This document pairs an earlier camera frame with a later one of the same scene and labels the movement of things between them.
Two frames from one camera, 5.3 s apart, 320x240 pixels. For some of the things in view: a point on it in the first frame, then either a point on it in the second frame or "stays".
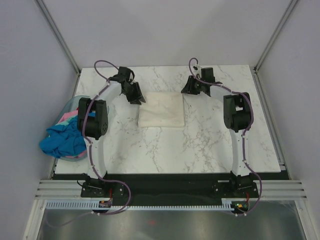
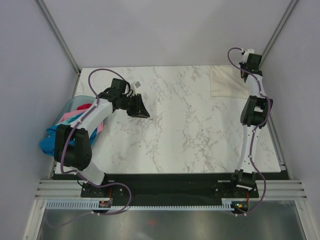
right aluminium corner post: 257,78 stays
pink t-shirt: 68,115 stays
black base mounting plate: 164,189 stays
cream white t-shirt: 161,109 to 226,81
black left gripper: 138,95 to 139,110
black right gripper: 188,88 to 242,64
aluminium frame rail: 267,188 stays
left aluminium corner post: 62,40 stays
